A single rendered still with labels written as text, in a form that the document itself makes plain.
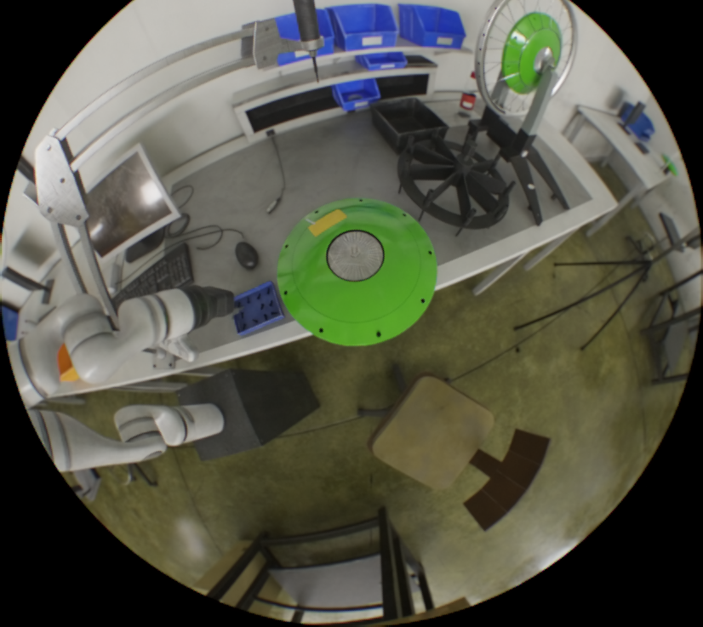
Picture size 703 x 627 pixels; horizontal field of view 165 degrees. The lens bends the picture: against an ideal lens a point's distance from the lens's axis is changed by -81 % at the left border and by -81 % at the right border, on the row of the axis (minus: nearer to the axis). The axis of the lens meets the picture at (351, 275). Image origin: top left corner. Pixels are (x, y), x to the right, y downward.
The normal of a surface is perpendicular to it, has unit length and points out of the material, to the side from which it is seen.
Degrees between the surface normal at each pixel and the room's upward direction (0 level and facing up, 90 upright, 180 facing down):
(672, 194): 90
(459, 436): 0
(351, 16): 90
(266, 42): 90
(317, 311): 22
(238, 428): 0
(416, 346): 0
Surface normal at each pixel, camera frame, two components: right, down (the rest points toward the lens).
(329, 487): -0.07, -0.37
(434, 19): 0.32, 0.87
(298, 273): -0.35, -0.28
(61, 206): 0.72, 0.62
